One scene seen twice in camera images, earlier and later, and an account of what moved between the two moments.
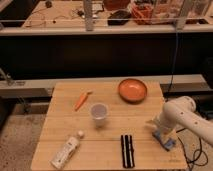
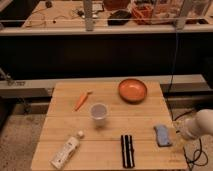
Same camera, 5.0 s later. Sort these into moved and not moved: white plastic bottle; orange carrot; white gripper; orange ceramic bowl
Moved: white gripper
Not moved: orange carrot; white plastic bottle; orange ceramic bowl
